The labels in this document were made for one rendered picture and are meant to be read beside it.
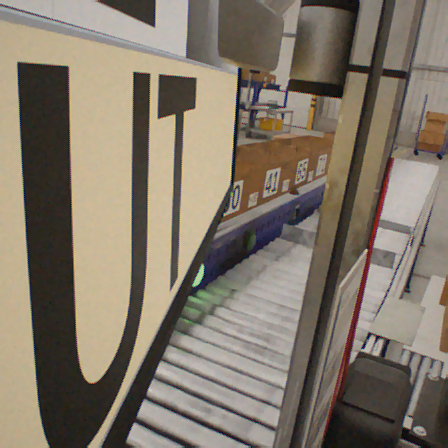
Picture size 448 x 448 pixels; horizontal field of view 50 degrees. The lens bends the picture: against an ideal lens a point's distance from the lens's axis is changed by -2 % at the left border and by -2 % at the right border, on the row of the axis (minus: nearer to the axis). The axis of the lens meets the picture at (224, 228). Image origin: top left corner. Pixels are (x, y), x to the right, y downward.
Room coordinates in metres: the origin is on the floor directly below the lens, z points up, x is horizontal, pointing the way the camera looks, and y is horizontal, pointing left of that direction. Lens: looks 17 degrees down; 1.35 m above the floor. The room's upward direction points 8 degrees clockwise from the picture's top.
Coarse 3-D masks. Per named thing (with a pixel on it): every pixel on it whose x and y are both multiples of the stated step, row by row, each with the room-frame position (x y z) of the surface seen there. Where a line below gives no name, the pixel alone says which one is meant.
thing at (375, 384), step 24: (360, 360) 0.44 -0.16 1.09; (384, 360) 0.45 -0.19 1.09; (360, 384) 0.40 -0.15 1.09; (384, 384) 0.40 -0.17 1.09; (408, 384) 0.41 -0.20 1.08; (336, 408) 0.37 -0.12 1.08; (360, 408) 0.37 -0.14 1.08; (384, 408) 0.37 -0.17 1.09; (336, 432) 0.36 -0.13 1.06; (360, 432) 0.35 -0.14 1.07; (384, 432) 0.35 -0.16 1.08
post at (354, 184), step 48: (384, 0) 0.35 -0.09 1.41; (384, 48) 0.36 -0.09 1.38; (384, 96) 0.34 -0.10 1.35; (336, 144) 0.36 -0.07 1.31; (384, 144) 0.34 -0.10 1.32; (336, 192) 0.35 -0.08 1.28; (336, 240) 0.36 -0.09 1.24; (336, 288) 0.35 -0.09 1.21; (288, 384) 0.36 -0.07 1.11; (288, 432) 0.35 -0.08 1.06
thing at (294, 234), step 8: (288, 232) 1.91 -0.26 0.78; (296, 232) 1.89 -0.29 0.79; (304, 232) 1.88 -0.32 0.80; (312, 232) 1.87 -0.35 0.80; (288, 240) 1.91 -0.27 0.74; (296, 240) 1.89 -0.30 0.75; (304, 240) 1.88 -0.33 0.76; (312, 240) 1.87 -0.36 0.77; (376, 248) 1.76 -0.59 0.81; (376, 256) 1.76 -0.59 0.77; (384, 256) 1.75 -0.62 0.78; (392, 256) 1.74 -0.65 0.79; (376, 264) 1.76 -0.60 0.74; (384, 264) 1.75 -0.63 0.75; (392, 264) 1.73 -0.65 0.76
